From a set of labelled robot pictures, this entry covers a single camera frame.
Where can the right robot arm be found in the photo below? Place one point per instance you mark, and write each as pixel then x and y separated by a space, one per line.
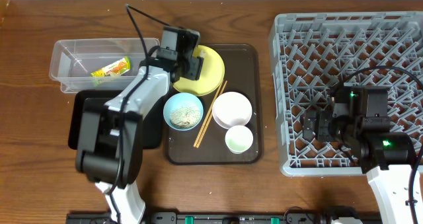
pixel 359 120

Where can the pandan cake wrapper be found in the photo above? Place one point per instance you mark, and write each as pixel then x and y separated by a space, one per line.
pixel 115 69

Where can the light blue bowl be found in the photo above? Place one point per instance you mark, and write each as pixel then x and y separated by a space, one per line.
pixel 181 100

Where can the wooden chopstick left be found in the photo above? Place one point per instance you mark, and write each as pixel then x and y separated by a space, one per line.
pixel 207 119

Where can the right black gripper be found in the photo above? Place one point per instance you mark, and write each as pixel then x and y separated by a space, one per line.
pixel 310 126

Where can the rice food waste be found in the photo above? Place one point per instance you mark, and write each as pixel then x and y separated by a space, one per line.
pixel 185 117

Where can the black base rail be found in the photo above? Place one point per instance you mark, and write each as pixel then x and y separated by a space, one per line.
pixel 294 215

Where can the clear plastic bin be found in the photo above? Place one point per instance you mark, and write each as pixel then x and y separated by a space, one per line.
pixel 73 61

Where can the yellow plate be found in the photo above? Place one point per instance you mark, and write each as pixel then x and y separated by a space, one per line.
pixel 211 76

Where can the pale green cup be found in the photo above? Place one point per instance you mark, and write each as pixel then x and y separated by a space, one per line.
pixel 238 139

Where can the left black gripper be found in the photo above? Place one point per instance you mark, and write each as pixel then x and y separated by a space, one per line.
pixel 195 69

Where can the grey dishwasher rack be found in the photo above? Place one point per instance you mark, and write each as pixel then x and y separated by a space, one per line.
pixel 309 52

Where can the brown serving tray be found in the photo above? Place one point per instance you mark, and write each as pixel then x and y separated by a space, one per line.
pixel 242 76

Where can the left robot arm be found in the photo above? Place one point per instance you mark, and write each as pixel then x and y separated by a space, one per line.
pixel 110 135

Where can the pink white bowl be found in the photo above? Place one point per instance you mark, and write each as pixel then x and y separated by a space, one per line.
pixel 232 109

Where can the black tray bin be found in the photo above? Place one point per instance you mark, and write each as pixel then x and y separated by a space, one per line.
pixel 152 129

